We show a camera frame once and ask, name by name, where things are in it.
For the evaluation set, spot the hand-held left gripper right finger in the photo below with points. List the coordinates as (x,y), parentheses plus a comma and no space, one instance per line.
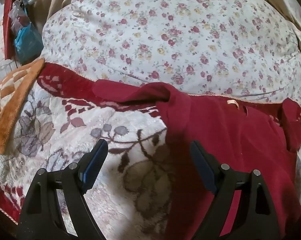
(203,165)

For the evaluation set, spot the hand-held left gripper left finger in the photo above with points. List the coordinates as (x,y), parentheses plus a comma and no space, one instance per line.
(96,160)

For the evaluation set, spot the red sweater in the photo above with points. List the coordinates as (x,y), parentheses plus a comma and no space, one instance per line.
(228,135)

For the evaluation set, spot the red white floral blanket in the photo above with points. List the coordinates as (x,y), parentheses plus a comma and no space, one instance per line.
(65,130)

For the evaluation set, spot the orange checkered towel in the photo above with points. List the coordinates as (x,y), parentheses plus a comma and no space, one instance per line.
(10,100)

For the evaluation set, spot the white floral quilt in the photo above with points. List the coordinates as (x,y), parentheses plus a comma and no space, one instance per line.
(165,42)

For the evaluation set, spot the white ribbed container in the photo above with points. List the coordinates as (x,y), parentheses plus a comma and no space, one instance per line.
(3,69)

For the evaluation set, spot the teal plastic bag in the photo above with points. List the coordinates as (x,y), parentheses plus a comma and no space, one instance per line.
(28,42)

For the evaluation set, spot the clear plastic bag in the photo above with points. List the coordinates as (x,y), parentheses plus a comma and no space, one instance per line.
(19,17)

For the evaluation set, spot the beige cloth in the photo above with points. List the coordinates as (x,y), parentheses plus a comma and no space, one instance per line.
(285,10)

